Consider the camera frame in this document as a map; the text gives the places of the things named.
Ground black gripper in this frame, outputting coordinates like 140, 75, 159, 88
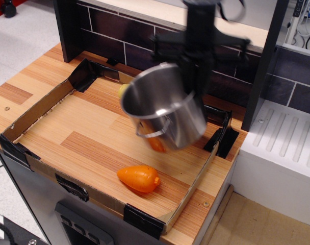
150, 27, 251, 67

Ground stainless steel pot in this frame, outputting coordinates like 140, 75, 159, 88
120, 63, 206, 153

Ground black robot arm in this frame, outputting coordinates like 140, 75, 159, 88
151, 1, 250, 74

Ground cardboard fence with black tape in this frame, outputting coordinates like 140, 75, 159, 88
0, 60, 246, 244

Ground light wooden shelf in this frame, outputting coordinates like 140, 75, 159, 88
79, 1, 268, 49

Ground yellow plastic potato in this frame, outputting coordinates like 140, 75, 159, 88
118, 84, 129, 98

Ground orange plastic carrot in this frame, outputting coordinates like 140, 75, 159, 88
117, 165, 161, 193

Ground white sink drainboard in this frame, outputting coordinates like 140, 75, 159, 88
231, 101, 310, 225

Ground black oven control panel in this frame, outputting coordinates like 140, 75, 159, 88
55, 202, 115, 244

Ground dark right cabinet post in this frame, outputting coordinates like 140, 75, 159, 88
241, 1, 289, 131

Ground white cables in background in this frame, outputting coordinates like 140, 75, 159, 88
285, 0, 310, 51

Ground dark shelf side post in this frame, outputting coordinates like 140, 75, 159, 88
53, 0, 84, 63

